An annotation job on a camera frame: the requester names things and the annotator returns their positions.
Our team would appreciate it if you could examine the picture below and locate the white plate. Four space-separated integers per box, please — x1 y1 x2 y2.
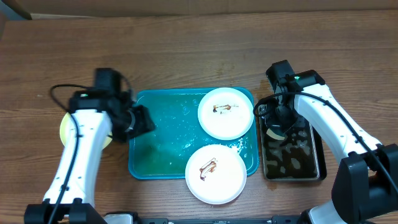
198 87 254 141
185 144 248 205

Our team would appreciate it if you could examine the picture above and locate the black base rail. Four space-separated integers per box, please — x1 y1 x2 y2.
104 212 308 224

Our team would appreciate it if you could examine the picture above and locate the black outer tray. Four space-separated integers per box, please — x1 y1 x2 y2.
256 97 327 182

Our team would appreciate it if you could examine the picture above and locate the green yellow sponge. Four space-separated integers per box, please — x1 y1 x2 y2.
266 126 285 141

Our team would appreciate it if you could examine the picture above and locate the white plate bottom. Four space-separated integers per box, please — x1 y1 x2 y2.
185 144 248 205

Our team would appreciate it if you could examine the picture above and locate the teal plastic tray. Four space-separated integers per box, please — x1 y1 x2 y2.
128 88 259 180

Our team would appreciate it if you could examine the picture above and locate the metal pan with dirty water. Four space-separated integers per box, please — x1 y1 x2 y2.
259 116 323 182

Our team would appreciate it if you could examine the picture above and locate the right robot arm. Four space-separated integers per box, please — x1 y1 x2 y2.
254 68 397 223

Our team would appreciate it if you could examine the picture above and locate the white plate top right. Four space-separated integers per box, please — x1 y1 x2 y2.
198 87 254 141

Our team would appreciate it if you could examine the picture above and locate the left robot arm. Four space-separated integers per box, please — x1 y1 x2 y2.
24 90 155 223

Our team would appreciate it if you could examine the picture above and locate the yellow-green plate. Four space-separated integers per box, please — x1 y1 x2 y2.
59 113 113 148

